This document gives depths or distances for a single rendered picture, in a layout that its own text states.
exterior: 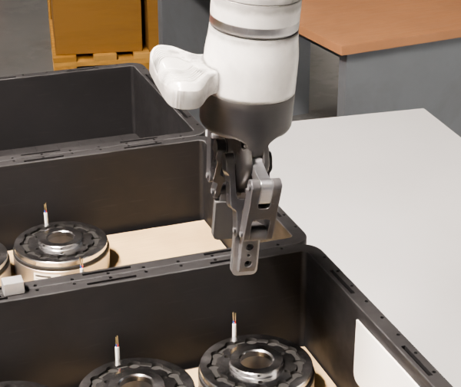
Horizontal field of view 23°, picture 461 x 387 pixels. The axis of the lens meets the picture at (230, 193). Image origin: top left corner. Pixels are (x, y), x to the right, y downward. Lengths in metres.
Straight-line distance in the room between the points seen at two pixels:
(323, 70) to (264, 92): 3.71
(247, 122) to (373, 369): 0.24
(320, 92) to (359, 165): 2.48
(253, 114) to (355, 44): 1.82
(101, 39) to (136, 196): 3.07
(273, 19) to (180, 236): 0.51
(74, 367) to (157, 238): 0.31
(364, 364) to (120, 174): 0.44
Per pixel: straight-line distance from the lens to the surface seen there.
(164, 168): 1.30
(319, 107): 4.15
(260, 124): 0.87
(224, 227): 0.98
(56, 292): 0.99
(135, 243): 1.29
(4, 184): 1.27
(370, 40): 2.71
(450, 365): 1.33
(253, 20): 0.84
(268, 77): 0.86
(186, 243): 1.28
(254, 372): 0.99
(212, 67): 0.87
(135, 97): 1.58
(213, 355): 1.02
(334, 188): 1.75
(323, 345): 1.05
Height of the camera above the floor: 1.41
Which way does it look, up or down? 24 degrees down
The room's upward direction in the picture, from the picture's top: straight up
